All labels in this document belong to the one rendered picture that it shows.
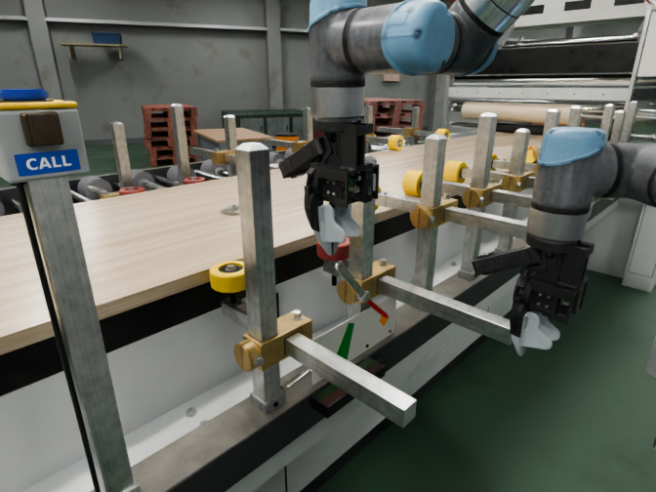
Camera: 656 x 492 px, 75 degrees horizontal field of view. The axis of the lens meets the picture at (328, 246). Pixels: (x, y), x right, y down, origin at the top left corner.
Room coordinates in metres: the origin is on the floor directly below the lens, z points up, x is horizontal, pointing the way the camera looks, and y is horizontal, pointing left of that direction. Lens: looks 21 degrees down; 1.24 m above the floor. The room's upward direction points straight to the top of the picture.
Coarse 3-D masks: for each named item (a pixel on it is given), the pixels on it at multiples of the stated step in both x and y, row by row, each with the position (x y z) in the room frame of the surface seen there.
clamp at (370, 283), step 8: (376, 264) 0.85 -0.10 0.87; (376, 272) 0.81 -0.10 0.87; (384, 272) 0.81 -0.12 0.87; (392, 272) 0.84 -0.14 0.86; (344, 280) 0.77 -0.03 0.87; (360, 280) 0.77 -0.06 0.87; (368, 280) 0.78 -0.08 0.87; (376, 280) 0.79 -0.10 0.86; (344, 288) 0.77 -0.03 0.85; (368, 288) 0.78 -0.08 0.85; (376, 288) 0.80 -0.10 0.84; (344, 296) 0.77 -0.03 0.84; (352, 296) 0.75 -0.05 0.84; (376, 296) 0.80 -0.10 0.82; (360, 304) 0.76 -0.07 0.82
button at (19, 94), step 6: (0, 90) 0.42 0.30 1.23; (6, 90) 0.41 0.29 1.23; (12, 90) 0.41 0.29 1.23; (18, 90) 0.42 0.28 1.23; (24, 90) 0.42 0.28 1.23; (30, 90) 0.42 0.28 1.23; (36, 90) 0.43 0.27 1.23; (42, 90) 0.43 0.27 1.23; (0, 96) 0.41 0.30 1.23; (6, 96) 0.41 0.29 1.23; (12, 96) 0.41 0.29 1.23; (18, 96) 0.41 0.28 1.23; (24, 96) 0.42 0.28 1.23; (30, 96) 0.42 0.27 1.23; (36, 96) 0.42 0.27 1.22; (42, 96) 0.43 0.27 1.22; (48, 96) 0.44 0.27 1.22
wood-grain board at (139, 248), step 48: (528, 144) 2.56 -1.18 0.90; (144, 192) 1.38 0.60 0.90; (192, 192) 1.38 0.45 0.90; (288, 192) 1.38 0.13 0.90; (0, 240) 0.92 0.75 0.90; (96, 240) 0.92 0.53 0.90; (144, 240) 0.92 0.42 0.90; (192, 240) 0.92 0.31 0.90; (240, 240) 0.92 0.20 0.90; (288, 240) 0.92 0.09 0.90; (0, 288) 0.67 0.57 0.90; (96, 288) 0.67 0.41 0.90; (144, 288) 0.67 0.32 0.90; (0, 336) 0.52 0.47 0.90; (48, 336) 0.56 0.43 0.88
